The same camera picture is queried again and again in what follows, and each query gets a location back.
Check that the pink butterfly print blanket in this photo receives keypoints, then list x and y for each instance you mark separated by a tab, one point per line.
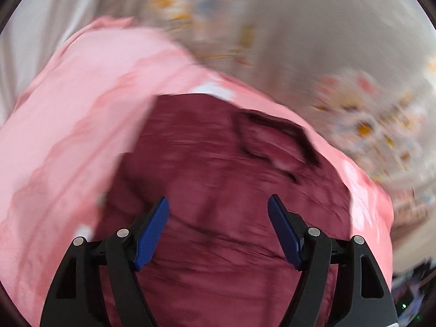
68	109

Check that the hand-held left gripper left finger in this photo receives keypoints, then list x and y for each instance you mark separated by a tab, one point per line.
154	233

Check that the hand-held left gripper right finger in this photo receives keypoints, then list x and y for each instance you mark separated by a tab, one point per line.
284	231

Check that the dark clutter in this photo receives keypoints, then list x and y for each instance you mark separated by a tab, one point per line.
408	299

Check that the maroon quilted jacket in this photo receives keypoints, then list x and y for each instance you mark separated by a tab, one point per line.
211	184

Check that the grey floral bed sheet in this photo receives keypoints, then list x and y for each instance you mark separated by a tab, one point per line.
306	41

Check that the white satin cloth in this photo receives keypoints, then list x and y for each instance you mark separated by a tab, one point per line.
34	41

